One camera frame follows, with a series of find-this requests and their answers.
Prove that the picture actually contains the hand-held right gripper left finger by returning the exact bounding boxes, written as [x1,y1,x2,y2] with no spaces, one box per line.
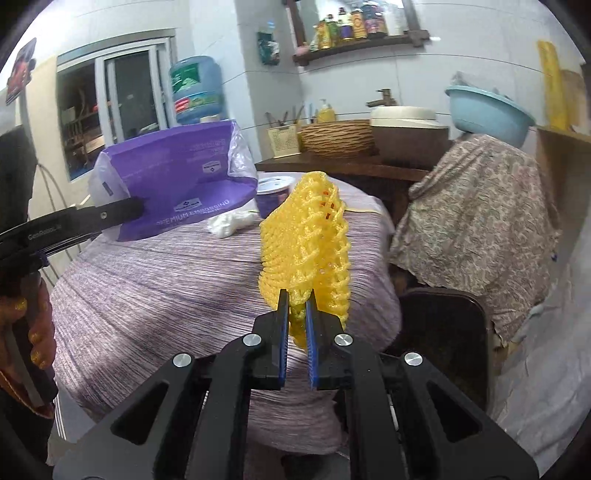
[52,288,291,480]

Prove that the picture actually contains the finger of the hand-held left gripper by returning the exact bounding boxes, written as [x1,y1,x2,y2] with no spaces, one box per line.
[60,196,145,234]

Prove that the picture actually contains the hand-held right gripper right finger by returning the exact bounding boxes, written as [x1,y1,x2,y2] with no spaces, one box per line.
[305,289,541,480]

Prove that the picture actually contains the purple plastic bag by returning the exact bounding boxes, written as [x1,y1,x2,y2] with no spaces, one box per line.
[88,119,259,243]

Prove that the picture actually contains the white tissue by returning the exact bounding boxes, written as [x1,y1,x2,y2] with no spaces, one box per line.
[206,210,254,239]

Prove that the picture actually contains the yellow sponge cloth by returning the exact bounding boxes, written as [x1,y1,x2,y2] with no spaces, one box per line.
[257,171,354,352]

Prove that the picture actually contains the dark brown trash bin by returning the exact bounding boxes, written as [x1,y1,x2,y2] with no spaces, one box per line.
[379,287,492,411]

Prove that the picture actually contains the purple paper cup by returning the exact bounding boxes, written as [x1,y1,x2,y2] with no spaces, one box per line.
[255,175,295,219]

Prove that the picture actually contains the person's left hand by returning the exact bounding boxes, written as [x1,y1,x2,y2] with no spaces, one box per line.
[0,295,57,372]

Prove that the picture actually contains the mounted phone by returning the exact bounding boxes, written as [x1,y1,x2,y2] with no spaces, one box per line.
[6,38,38,106]

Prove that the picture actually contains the sliding window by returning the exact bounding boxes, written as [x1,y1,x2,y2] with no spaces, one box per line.
[55,30,178,183]

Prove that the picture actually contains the blue water jug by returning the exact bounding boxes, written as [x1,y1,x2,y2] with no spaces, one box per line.
[168,55,227,125]

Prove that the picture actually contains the beige utensil holder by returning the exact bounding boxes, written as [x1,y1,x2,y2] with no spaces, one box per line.
[265,106,303,158]

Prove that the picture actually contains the floral cloth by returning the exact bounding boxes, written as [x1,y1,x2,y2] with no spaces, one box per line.
[388,134,561,342]

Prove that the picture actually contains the wicker basket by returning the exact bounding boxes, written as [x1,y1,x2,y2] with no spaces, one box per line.
[299,119,376,158]

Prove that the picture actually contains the green hanging packet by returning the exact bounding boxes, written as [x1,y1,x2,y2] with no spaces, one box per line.
[256,30,281,65]

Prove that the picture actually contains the white cloth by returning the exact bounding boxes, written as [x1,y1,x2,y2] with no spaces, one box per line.
[485,249,585,469]

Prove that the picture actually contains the brown and white pot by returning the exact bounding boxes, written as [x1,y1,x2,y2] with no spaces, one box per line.
[369,106,451,167]

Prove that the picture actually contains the bronze faucet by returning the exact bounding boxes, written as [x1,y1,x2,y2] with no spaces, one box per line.
[366,89,398,109]

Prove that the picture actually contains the wooden framed mirror with shelf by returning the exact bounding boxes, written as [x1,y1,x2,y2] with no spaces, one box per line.
[284,0,430,66]

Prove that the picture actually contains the light blue plastic basin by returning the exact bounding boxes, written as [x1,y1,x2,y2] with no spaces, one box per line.
[444,71,537,148]

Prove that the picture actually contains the row of condiment bottles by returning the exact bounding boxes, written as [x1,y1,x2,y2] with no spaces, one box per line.
[314,0,389,49]

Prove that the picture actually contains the light wooden cabinet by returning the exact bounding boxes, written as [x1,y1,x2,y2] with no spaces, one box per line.
[536,126,591,195]

